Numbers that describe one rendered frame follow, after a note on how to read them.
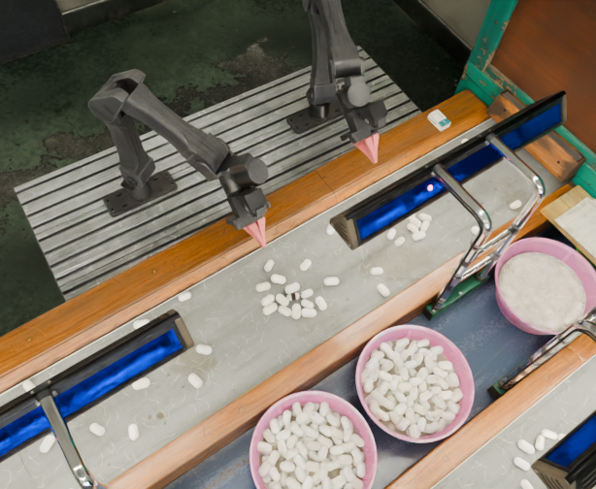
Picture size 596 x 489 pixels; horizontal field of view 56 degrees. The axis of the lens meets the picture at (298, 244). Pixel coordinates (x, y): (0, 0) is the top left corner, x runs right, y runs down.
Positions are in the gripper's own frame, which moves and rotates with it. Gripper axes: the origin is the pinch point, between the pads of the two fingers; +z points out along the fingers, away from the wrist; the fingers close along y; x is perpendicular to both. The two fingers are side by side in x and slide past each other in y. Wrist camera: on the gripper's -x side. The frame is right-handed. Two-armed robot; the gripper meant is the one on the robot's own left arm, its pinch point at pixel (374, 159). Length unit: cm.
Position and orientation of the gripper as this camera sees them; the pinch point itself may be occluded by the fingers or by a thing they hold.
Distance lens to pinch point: 149.3
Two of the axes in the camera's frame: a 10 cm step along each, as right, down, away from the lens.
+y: 8.2, -4.7, 3.2
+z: 4.0, 8.8, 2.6
